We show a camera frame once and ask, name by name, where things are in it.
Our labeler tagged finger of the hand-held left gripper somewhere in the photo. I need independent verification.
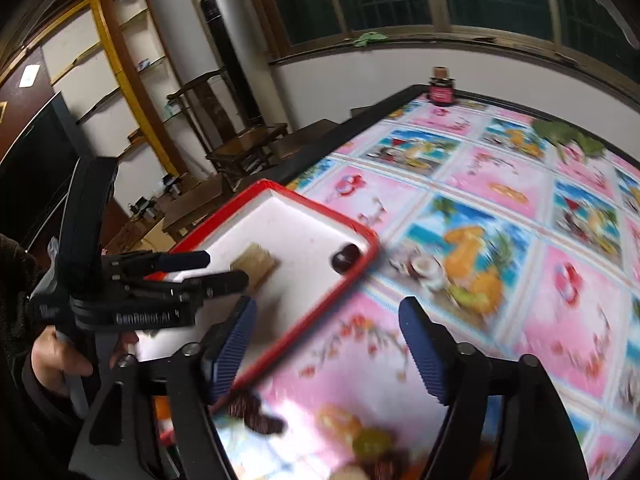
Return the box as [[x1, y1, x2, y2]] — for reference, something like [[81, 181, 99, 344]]
[[106, 251, 211, 274], [125, 269, 250, 307]]

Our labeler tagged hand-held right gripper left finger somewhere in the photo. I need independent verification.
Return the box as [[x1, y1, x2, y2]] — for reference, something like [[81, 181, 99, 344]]
[[67, 296, 258, 480]]

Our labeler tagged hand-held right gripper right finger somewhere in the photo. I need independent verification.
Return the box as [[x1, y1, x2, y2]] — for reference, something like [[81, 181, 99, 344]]
[[398, 296, 591, 480]]

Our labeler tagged beige square cracker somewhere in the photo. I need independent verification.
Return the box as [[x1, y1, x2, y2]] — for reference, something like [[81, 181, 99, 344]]
[[230, 243, 279, 291]]

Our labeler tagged red tray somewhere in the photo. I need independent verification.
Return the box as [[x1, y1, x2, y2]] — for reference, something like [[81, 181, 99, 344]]
[[135, 178, 382, 413]]

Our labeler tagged person's left hand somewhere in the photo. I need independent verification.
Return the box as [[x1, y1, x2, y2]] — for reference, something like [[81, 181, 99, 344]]
[[31, 329, 141, 397]]

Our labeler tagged low wooden table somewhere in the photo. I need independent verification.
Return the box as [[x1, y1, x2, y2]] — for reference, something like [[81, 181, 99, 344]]
[[161, 174, 237, 242]]

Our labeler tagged black television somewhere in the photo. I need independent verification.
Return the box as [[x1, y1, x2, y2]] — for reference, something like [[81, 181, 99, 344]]
[[0, 91, 87, 256]]

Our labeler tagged dark wooden chair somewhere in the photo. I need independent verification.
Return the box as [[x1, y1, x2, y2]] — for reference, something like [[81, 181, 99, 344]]
[[166, 67, 291, 181]]

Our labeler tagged printed fruit tablecloth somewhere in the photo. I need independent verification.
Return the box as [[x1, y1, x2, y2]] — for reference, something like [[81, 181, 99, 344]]
[[135, 85, 640, 480]]

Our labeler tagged standing air conditioner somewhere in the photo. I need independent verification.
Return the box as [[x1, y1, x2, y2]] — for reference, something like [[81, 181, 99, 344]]
[[189, 0, 266, 128]]

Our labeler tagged green cloth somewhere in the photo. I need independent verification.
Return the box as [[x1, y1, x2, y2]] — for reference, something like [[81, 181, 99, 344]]
[[531, 119, 607, 158]]

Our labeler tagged dark jar with red label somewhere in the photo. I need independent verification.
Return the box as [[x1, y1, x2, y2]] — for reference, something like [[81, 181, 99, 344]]
[[427, 66, 457, 107]]

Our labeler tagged green rag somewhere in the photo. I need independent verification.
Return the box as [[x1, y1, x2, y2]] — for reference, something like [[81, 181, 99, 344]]
[[351, 31, 388, 48]]

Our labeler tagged wooden wall shelf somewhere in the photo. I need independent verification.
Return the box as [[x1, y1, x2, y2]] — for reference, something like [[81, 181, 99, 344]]
[[40, 0, 187, 176]]

